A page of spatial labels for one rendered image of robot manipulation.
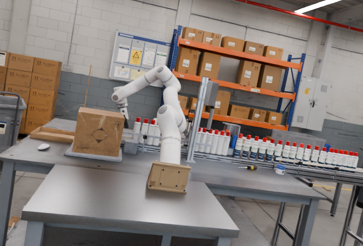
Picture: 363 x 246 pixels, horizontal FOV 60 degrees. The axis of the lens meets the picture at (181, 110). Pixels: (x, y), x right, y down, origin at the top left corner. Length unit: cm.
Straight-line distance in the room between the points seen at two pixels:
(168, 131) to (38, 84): 394
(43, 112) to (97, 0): 271
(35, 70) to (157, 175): 413
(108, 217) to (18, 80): 444
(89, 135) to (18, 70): 361
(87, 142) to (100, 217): 86
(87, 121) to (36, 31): 515
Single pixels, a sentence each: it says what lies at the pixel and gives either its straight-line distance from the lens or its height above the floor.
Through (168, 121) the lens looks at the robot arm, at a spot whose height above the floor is 118.
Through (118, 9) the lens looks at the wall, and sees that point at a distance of 700.
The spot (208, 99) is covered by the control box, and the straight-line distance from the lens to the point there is 241.
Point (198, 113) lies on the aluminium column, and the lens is 242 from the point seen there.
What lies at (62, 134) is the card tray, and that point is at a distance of 271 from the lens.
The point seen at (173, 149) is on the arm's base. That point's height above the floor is 104.
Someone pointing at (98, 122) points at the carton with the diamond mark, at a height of 107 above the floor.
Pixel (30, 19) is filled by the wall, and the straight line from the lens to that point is 718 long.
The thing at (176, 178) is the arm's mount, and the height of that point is 91.
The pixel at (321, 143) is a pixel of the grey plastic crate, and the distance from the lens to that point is 462.
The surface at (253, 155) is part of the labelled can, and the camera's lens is 279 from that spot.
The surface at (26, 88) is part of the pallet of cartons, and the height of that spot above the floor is 88.
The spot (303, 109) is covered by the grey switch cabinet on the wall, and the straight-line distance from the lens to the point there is 776.
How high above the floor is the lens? 142
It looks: 5 degrees down
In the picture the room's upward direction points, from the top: 11 degrees clockwise
